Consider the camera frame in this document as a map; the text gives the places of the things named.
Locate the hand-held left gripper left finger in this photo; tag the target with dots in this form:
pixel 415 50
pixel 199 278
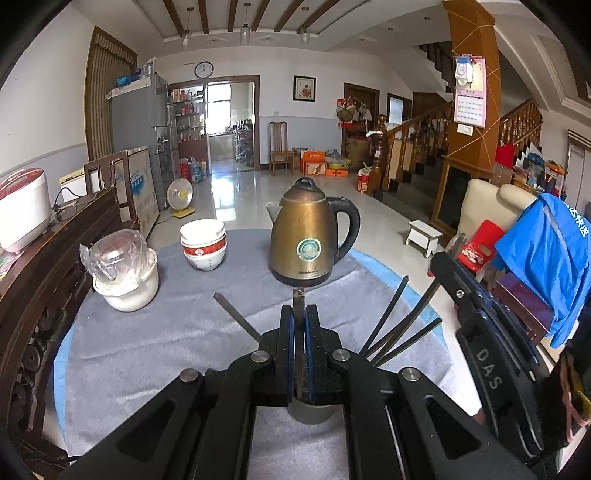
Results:
pixel 291 360

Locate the blue jacket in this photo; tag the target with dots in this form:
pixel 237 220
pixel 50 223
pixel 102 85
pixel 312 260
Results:
pixel 545 249

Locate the dark wooden chair back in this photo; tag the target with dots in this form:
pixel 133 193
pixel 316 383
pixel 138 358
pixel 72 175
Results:
pixel 106 160

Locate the wall calendar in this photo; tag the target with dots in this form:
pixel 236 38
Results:
pixel 471 101

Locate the round wall clock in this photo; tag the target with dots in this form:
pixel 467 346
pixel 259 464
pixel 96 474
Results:
pixel 203 69

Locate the orange wooden column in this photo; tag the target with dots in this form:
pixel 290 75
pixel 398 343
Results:
pixel 471 32

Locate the dark metal chopstick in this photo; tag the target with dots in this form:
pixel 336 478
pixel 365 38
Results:
pixel 299 318
pixel 235 316
pixel 411 340
pixel 404 318
pixel 387 311

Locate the person's right hand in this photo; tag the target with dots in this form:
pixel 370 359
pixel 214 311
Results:
pixel 577 397

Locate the white chest freezer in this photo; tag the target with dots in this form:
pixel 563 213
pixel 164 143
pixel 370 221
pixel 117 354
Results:
pixel 141 194

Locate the wooden stair railing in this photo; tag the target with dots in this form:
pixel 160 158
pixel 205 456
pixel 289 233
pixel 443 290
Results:
pixel 415 129

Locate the grey tablecloth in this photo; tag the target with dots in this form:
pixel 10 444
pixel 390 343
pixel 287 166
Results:
pixel 161 332

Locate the dark wooden table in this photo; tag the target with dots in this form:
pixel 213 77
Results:
pixel 526 300

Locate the wooden lattice door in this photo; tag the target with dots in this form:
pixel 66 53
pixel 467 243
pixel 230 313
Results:
pixel 104 92

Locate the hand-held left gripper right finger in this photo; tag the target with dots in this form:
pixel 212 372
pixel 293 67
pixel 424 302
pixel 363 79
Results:
pixel 308 360

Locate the cream chair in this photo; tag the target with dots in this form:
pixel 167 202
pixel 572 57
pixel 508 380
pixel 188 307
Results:
pixel 489 198

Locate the glass pendant lamp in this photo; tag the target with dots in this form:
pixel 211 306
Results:
pixel 246 33
pixel 304 34
pixel 185 39

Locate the grey metal utensil holder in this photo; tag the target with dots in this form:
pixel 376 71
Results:
pixel 316 413

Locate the white step stool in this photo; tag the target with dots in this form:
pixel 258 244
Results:
pixel 424 230

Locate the small round fan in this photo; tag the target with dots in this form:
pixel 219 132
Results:
pixel 180 194

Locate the blue table cover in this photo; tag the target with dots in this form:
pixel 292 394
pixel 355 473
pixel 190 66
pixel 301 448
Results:
pixel 383 272

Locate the orange cardboard box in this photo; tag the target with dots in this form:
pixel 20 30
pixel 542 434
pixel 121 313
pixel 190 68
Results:
pixel 313 162

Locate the white rice cooker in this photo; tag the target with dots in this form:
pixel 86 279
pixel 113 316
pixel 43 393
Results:
pixel 23 207

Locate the brown wooden chair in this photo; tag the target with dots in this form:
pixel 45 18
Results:
pixel 279 138

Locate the bronze electric kettle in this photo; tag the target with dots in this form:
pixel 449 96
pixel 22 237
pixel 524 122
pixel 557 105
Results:
pixel 300 230

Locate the large white bowl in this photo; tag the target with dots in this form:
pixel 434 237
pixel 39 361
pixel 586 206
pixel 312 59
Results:
pixel 134 295

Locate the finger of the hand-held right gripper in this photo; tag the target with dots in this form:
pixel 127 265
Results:
pixel 457 281

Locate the dark carved wooden sideboard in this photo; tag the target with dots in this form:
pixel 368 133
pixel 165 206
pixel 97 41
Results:
pixel 41 286

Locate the grey refrigerator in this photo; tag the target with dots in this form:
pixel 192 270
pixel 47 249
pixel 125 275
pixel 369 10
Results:
pixel 138 120

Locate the red plastic chair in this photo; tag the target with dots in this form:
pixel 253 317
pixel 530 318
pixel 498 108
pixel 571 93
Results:
pixel 485 240

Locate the blue water jug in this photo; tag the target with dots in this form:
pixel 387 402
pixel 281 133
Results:
pixel 197 171

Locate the clear plastic bag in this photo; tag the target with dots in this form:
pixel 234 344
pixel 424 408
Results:
pixel 115 254

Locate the framed wall picture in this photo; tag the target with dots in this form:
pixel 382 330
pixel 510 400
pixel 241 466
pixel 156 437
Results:
pixel 305 88

